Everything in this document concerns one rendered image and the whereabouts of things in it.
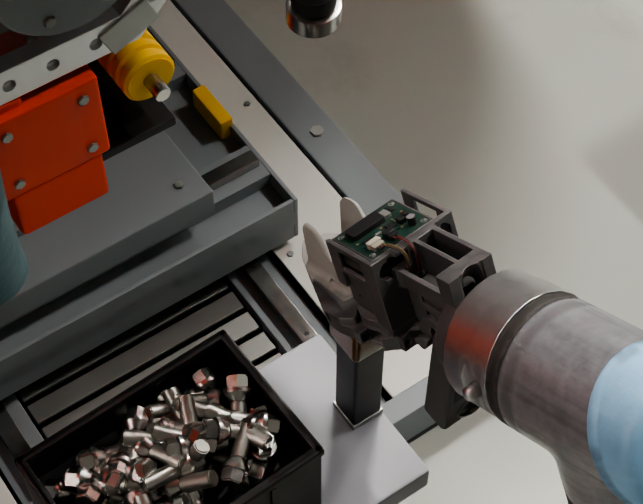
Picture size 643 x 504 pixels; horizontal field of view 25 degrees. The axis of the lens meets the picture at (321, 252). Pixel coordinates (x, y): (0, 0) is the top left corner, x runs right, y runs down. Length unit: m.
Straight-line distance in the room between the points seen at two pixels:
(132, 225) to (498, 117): 0.63
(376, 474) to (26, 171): 0.45
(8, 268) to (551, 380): 0.61
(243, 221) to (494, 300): 0.92
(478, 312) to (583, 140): 1.20
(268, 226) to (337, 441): 0.55
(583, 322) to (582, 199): 1.16
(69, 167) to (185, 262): 0.33
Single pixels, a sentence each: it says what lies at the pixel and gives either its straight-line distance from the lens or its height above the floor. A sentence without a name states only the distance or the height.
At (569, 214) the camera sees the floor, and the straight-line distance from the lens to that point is 2.00.
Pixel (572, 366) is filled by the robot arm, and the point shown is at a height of 0.87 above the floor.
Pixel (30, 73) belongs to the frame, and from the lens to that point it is 1.35.
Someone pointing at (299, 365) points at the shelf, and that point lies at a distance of 1.32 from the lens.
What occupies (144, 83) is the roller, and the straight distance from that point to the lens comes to 1.45.
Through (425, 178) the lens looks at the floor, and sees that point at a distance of 2.01.
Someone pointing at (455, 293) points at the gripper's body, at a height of 0.83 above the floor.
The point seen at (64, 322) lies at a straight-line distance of 1.70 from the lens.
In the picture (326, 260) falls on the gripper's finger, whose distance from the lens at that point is 1.03.
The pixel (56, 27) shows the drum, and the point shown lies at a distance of 1.11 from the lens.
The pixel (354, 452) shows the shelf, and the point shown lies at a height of 0.45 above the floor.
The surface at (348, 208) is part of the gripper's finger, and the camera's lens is 1.05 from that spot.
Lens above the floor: 1.59
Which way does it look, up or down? 55 degrees down
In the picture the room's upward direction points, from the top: straight up
